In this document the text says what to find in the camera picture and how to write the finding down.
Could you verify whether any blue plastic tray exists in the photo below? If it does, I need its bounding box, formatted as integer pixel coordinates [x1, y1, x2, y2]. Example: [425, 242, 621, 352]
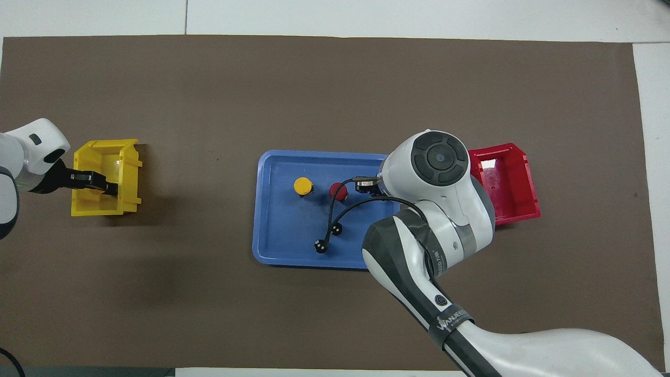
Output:
[252, 150, 404, 270]

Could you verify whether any red plastic bin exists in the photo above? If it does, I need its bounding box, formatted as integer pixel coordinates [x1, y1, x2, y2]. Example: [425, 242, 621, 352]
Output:
[467, 142, 542, 226]

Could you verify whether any brown table mat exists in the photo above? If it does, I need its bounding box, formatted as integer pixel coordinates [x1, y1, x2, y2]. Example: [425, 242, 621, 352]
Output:
[0, 35, 666, 371]

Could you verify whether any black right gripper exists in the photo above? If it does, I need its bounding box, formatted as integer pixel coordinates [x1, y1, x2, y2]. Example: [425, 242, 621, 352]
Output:
[356, 181, 386, 198]

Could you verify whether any yellow plastic bin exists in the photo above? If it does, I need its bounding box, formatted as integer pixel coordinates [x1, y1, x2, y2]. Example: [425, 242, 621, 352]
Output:
[71, 138, 143, 217]

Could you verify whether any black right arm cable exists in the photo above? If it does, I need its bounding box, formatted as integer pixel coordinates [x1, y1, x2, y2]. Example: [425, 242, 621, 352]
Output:
[317, 176, 428, 252]

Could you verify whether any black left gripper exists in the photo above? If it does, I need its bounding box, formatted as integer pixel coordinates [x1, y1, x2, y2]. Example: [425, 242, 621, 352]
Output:
[30, 159, 119, 197]

